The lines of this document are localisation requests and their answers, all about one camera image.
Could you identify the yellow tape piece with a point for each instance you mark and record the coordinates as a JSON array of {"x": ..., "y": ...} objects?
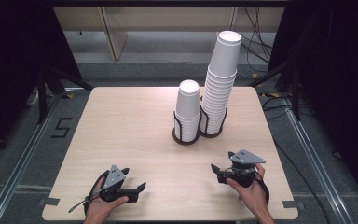
[
  {"x": 273, "y": 95},
  {"x": 255, "y": 75},
  {"x": 69, "y": 96}
]

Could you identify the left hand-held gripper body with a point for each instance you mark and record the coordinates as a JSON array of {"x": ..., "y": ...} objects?
[{"x": 114, "y": 177}]

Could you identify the short stack of paper cups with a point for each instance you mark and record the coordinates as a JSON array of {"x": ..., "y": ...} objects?
[{"x": 187, "y": 105}]

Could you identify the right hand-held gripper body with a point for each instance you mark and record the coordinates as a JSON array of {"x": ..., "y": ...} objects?
[{"x": 245, "y": 157}]

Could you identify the aluminium floor rail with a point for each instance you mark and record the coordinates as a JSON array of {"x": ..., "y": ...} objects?
[
  {"x": 21, "y": 165},
  {"x": 317, "y": 146}
]

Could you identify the beige wooden cabinet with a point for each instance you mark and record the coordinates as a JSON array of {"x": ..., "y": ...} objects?
[{"x": 167, "y": 18}]

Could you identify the tall stack of paper cups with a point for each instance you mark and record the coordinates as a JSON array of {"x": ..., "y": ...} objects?
[{"x": 219, "y": 93}]

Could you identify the black metal stand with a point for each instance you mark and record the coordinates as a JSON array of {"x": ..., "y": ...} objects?
[
  {"x": 296, "y": 93},
  {"x": 42, "y": 93}
]

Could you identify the person's left hand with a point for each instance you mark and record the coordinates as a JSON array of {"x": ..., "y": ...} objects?
[{"x": 98, "y": 208}]

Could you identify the black curtain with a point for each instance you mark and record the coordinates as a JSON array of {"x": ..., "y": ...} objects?
[
  {"x": 338, "y": 77},
  {"x": 9, "y": 62}
]

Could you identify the person's right hand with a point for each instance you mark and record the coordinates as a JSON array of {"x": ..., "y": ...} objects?
[{"x": 251, "y": 196}]

